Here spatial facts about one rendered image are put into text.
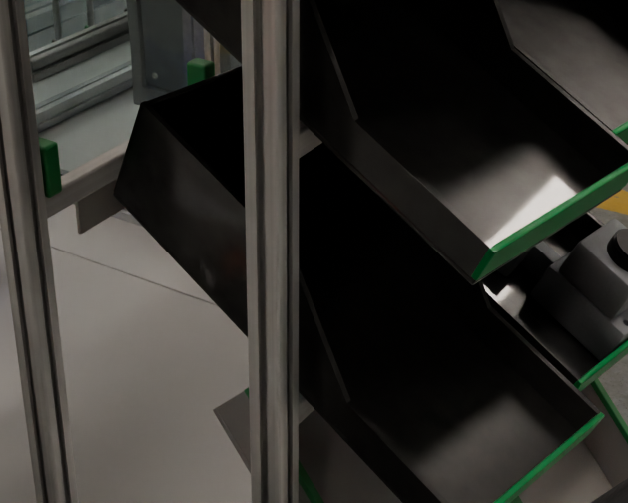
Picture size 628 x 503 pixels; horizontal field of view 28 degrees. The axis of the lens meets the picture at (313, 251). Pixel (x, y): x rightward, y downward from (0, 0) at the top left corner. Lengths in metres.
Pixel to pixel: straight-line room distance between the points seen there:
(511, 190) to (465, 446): 0.16
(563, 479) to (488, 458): 0.24
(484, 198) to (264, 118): 0.11
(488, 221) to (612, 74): 0.19
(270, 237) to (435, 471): 0.17
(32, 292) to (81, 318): 0.73
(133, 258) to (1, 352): 0.24
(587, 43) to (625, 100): 0.05
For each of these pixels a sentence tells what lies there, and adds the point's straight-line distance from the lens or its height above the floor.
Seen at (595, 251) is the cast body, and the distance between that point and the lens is 0.77.
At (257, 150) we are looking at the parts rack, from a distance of 0.59.
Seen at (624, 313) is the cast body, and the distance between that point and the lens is 0.80.
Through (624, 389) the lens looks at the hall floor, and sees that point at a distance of 2.89.
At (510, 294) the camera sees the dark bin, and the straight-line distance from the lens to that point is 0.81.
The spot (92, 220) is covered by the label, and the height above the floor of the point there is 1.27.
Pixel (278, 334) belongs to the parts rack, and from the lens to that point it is 0.63.
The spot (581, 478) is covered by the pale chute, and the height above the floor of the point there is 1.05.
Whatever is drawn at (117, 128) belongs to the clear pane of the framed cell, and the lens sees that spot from 1.62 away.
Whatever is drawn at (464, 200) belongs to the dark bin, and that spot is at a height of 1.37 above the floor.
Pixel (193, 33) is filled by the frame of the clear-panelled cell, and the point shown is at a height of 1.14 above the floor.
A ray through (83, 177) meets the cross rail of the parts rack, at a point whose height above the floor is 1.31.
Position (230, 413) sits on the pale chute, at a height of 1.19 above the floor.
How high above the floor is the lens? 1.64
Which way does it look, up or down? 29 degrees down
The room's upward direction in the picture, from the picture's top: 1 degrees clockwise
